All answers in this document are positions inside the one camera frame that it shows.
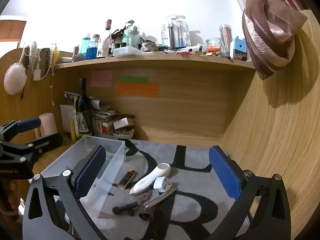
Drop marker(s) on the yellow mesh pouch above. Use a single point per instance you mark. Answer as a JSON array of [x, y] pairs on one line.
[[56, 55]]

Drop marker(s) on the black hairbrush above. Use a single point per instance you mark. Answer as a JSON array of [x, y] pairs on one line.
[[47, 60]]

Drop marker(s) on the green sticky note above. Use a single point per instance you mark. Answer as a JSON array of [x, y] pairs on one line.
[[134, 79]]

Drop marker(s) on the grey green bottle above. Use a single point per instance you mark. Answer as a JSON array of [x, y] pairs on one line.
[[134, 37]]

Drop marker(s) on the clear plastic storage box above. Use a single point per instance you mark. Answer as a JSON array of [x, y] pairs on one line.
[[111, 155]]

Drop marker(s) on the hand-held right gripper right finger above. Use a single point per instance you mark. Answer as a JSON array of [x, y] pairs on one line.
[[225, 172]]

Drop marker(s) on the clear plastic tray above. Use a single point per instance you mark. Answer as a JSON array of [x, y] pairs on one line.
[[126, 51]]

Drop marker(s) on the white bath puff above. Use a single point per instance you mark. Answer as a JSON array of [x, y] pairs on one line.
[[15, 78]]

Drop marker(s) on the person's left hand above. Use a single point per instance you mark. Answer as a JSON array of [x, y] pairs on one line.
[[10, 200]]

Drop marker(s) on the pink sheer scarf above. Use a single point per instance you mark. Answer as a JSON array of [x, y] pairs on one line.
[[270, 30]]

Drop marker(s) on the wooden shelf board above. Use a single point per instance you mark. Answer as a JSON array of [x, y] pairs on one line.
[[155, 60]]

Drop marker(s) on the small white card box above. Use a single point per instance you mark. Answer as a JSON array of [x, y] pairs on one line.
[[123, 123]]

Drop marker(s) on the white tube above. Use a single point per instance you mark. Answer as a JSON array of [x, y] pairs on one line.
[[196, 48]]

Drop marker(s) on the glass jar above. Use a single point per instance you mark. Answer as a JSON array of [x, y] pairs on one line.
[[213, 42]]

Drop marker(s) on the orange sticky note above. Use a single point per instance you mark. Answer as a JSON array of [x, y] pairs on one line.
[[138, 90]]

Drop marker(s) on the white plug adapter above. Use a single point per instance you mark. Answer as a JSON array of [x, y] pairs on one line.
[[160, 183]]

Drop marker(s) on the black and gold lighter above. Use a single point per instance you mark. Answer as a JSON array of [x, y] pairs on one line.
[[127, 179]]

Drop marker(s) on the silver metal tube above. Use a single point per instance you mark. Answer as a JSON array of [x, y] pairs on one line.
[[160, 197]]

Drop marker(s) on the clear bottle with figure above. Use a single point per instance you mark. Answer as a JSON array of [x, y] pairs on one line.
[[107, 42]]

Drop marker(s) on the dark wine bottle elephant label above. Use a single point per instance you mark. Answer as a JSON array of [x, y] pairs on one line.
[[83, 110]]

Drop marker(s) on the tall clear canister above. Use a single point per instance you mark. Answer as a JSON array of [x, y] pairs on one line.
[[225, 38]]

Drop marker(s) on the clear bottle with blue liquid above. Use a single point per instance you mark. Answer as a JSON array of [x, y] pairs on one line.
[[92, 51]]

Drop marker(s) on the clear toothbrush package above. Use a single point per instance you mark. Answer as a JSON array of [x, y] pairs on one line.
[[177, 35]]

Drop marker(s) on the grey mat with black letters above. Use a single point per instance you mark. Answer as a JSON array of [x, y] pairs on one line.
[[190, 180]]

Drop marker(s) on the white handheld light device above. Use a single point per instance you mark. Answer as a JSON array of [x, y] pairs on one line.
[[150, 180]]

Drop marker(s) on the pink sticky note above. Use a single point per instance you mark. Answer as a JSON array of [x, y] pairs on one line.
[[101, 78]]

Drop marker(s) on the bowl of beads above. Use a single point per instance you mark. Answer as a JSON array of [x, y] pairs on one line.
[[122, 133]]

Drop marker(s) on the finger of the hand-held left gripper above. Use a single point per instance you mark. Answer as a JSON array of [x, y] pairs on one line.
[[47, 142], [28, 125]]

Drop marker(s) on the blue and white box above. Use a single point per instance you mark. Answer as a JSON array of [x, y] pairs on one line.
[[238, 48]]

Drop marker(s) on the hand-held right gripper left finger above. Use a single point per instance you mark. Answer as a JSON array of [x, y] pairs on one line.
[[90, 172]]

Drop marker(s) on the handwritten white paper note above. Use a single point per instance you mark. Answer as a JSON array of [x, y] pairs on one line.
[[67, 116]]

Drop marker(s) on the mint green pump bottle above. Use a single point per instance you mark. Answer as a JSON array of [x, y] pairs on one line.
[[126, 36]]

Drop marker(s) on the black stick pen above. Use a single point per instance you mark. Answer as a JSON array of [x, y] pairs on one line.
[[125, 208]]

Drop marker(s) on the teal bottle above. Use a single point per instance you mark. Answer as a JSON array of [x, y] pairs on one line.
[[85, 45]]

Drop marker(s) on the stack of books and boxes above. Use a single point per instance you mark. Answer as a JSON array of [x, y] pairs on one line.
[[105, 120]]

